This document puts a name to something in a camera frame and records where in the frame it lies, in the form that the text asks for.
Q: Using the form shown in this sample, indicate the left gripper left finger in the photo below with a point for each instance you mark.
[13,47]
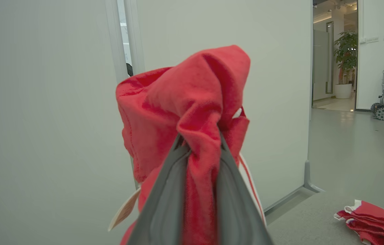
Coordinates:
[164,204]

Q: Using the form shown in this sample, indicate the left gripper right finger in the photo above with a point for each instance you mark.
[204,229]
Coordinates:
[236,211]

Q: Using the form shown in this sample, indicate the red white basketball jersey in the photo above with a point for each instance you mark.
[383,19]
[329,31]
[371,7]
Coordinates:
[178,102]

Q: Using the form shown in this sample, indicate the red white basketball shorts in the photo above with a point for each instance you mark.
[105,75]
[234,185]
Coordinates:
[379,221]

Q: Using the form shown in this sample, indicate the white plant pot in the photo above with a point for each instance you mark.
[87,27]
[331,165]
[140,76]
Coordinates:
[343,91]

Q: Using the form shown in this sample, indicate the green potted plant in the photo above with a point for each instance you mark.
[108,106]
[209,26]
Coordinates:
[347,54]

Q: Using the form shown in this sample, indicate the grey double partition post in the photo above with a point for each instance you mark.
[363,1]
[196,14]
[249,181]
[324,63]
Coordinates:
[136,34]

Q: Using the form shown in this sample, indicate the white wall label plate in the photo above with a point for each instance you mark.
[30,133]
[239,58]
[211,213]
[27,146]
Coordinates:
[372,39]

